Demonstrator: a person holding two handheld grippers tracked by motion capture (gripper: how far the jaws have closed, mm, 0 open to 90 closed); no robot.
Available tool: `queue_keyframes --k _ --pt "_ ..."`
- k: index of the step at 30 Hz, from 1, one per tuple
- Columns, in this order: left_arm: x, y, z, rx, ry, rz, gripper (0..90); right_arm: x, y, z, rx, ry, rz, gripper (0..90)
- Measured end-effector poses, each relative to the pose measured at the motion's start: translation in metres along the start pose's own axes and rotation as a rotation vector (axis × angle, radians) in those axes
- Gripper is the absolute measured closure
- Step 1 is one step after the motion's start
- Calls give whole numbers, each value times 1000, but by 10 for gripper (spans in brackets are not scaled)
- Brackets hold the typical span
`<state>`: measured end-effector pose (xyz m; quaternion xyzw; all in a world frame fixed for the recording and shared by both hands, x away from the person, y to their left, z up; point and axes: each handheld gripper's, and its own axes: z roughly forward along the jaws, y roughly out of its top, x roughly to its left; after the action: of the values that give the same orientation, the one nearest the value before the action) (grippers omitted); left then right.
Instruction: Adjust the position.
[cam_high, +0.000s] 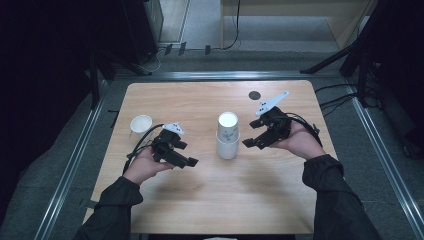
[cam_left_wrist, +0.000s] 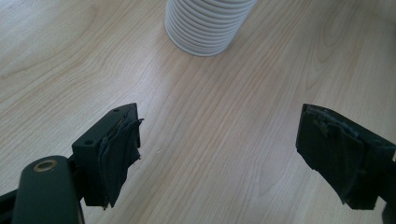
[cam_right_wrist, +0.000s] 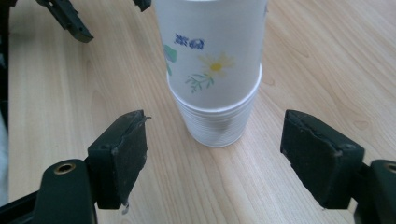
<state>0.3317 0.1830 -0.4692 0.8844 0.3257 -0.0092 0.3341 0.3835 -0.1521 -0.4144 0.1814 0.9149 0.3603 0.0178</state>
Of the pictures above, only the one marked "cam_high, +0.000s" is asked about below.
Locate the black cabinet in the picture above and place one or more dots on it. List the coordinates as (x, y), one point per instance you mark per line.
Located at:
(140, 30)

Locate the black round table grommet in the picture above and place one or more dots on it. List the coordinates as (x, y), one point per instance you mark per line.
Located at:
(254, 95)

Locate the person's right hand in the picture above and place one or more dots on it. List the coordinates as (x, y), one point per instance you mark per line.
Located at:
(303, 143)

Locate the black metal stand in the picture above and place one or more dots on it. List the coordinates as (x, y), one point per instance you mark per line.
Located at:
(96, 76)

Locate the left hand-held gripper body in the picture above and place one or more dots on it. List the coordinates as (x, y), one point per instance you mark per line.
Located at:
(165, 146)

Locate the black tripod stand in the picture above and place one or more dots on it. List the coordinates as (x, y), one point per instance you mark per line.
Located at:
(361, 50)

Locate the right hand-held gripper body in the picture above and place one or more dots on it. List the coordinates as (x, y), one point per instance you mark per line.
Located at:
(278, 126)

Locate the light wooden furniture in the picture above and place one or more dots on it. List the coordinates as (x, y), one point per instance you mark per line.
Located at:
(343, 20)

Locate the person's left hand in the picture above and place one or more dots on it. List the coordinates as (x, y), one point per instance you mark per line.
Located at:
(141, 166)

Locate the metal floor rail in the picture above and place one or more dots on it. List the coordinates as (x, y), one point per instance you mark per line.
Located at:
(70, 173)
(383, 150)
(233, 75)

